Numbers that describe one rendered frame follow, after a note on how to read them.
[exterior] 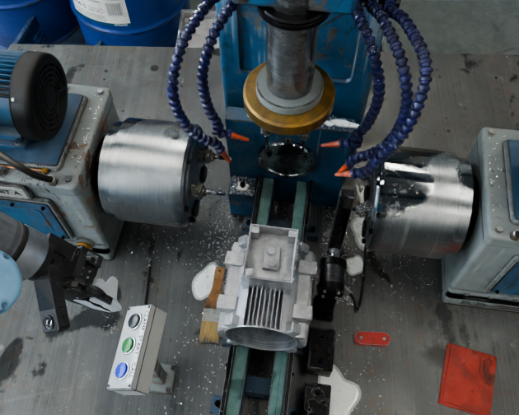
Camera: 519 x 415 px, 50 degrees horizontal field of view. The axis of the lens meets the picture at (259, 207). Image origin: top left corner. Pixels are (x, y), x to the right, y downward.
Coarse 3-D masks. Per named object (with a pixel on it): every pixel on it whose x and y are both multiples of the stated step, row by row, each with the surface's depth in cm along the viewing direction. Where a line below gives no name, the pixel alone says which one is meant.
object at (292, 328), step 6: (240, 240) 121; (246, 240) 120; (240, 246) 121; (300, 246) 120; (306, 246) 120; (300, 252) 120; (306, 252) 120; (228, 318) 112; (234, 318) 112; (228, 324) 112; (234, 324) 112; (288, 324) 112; (294, 324) 111; (300, 324) 112; (288, 330) 111; (294, 330) 111; (300, 330) 112; (228, 342) 123; (294, 348) 122
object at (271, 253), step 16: (256, 224) 116; (256, 240) 118; (272, 240) 118; (288, 240) 116; (256, 256) 116; (272, 256) 114; (288, 256) 116; (256, 272) 114; (272, 272) 114; (288, 272) 114; (272, 288) 114; (288, 288) 112
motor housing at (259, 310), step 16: (304, 256) 122; (240, 272) 120; (224, 288) 121; (240, 288) 117; (256, 288) 115; (304, 288) 118; (240, 304) 115; (256, 304) 113; (272, 304) 113; (288, 304) 114; (304, 304) 116; (240, 320) 112; (256, 320) 111; (272, 320) 111; (288, 320) 113; (224, 336) 120; (240, 336) 123; (256, 336) 125; (272, 336) 125; (288, 336) 122; (304, 336) 114
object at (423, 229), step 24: (384, 168) 120; (408, 168) 120; (432, 168) 120; (456, 168) 120; (384, 192) 119; (408, 192) 119; (432, 192) 118; (456, 192) 118; (360, 216) 127; (384, 216) 120; (408, 216) 119; (432, 216) 118; (456, 216) 118; (384, 240) 123; (408, 240) 122; (432, 240) 121; (456, 240) 122
